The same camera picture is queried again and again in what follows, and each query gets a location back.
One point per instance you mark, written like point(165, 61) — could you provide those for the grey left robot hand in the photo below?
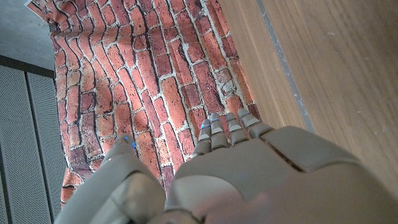
point(264, 180)

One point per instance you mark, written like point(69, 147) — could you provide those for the grey tape outline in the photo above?
point(284, 65)

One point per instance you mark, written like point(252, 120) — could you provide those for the grey perforated panel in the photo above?
point(28, 140)

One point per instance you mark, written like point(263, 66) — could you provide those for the red brick printed backdrop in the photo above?
point(140, 62)

